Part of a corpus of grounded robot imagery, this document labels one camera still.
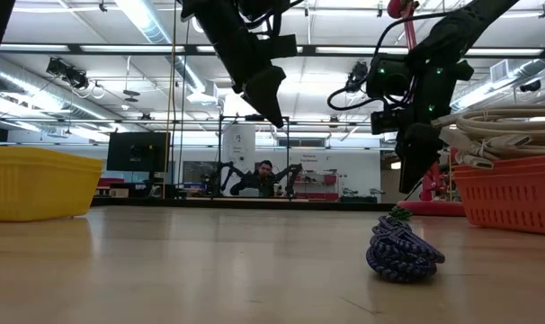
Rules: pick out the black table edge rail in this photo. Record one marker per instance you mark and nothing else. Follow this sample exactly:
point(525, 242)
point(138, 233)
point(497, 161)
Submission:
point(299, 204)

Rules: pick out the white air vent unit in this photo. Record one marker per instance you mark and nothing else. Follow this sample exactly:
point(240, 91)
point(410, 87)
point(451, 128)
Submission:
point(504, 71)

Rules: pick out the yellow plastic basket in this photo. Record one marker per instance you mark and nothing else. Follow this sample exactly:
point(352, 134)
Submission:
point(29, 189)

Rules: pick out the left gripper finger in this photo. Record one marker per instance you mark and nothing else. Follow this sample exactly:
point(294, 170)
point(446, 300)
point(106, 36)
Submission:
point(268, 94)

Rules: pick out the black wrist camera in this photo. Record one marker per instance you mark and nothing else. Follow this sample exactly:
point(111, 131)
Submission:
point(389, 122)
point(283, 46)

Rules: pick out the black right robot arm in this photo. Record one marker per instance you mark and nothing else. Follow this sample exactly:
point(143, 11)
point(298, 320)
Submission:
point(470, 22)

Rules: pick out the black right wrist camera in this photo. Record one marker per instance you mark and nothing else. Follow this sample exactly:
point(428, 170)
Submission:
point(389, 122)

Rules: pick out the silver ventilation duct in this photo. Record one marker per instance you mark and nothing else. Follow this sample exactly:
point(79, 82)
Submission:
point(38, 92)
point(142, 22)

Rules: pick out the orange plastic basket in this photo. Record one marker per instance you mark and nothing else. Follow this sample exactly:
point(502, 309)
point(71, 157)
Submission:
point(515, 198)

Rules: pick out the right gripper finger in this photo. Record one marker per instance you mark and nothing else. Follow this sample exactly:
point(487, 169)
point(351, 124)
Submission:
point(418, 153)

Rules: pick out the person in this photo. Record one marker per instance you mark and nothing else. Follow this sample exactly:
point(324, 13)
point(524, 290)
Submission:
point(265, 173)

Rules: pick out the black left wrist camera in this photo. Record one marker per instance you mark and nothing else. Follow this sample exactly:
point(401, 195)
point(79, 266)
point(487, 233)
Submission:
point(283, 46)

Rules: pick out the black ceiling spotlight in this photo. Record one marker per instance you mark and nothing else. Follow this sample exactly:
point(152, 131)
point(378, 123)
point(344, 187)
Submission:
point(531, 85)
point(355, 76)
point(77, 78)

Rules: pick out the black computer monitor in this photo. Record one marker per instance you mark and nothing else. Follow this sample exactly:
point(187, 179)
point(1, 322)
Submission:
point(137, 151)

